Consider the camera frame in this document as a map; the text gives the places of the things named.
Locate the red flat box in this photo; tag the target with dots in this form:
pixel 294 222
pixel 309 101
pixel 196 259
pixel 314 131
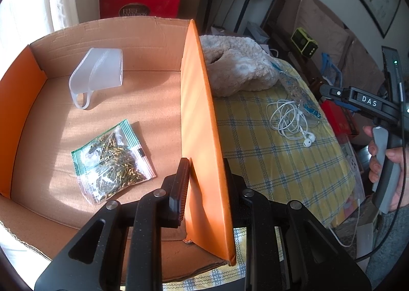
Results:
pixel 342 120

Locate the red gift box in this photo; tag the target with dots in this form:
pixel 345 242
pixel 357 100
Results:
pixel 140 4

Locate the clear plastic bag blue parts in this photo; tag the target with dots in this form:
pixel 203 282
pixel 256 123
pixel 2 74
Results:
pixel 294 86

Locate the translucent plastic measuring cup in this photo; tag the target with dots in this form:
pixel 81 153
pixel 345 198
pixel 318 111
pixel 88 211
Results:
pixel 102 70

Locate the pale blue tissue box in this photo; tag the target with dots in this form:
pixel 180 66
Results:
pixel 258 32

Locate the yellow plaid tablecloth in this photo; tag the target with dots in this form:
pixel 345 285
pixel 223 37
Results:
pixel 262 166

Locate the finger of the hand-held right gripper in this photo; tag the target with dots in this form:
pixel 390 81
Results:
pixel 335 92

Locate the clear bag of tea leaves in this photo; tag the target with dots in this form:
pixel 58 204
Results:
pixel 115 163

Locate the orange-lined cardboard box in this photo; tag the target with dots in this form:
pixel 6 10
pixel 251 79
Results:
pixel 127 111

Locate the blue plastic frame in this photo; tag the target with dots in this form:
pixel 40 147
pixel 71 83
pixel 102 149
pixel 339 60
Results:
pixel 330 68

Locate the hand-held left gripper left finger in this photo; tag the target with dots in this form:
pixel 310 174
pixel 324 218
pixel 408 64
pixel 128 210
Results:
pixel 179 201

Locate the green and black radio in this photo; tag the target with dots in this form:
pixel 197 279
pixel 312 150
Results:
pixel 305 43

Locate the person's right hand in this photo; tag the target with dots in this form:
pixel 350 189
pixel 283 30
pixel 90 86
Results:
pixel 374 156

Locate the black speaker stand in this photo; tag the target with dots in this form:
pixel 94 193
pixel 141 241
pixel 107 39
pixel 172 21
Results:
pixel 242 12

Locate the cream fluffy cloth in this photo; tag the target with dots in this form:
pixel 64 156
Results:
pixel 238 68

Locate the grey knit clothing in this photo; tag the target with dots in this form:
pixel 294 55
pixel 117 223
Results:
pixel 389 255

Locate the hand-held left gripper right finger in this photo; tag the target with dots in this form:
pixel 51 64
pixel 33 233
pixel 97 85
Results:
pixel 239 203

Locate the brown cushioned sofa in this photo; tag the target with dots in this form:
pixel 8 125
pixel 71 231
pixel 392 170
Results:
pixel 322 19

